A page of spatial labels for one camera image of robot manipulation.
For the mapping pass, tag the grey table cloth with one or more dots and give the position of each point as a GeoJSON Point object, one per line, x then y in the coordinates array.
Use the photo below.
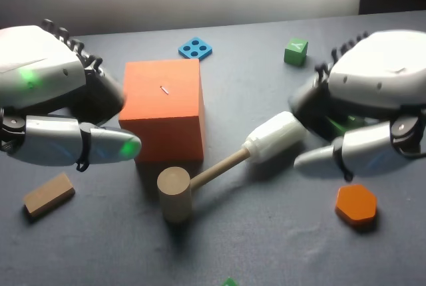
{"type": "Point", "coordinates": [266, 249]}

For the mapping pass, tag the orange hexagon block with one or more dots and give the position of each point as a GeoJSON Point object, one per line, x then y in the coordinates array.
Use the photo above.
{"type": "Point", "coordinates": [355, 203]}

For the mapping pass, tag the plain wooden rectangular block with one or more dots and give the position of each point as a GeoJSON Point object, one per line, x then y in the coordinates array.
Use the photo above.
{"type": "Point", "coordinates": [48, 196]}

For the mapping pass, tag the small green printed cube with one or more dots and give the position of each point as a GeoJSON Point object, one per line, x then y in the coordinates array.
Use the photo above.
{"type": "Point", "coordinates": [294, 55]}
{"type": "Point", "coordinates": [229, 282]}

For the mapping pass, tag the green foam square block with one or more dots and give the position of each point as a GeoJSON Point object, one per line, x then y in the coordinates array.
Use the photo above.
{"type": "Point", "coordinates": [342, 128]}

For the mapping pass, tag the blue four-hole square block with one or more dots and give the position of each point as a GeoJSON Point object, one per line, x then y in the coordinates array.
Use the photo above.
{"type": "Point", "coordinates": [194, 54]}

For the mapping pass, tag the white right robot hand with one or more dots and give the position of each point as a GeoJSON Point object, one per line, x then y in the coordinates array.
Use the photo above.
{"type": "Point", "coordinates": [376, 76]}

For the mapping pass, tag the large orange foam cube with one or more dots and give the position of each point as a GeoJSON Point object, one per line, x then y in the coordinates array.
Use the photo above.
{"type": "Point", "coordinates": [166, 133]}

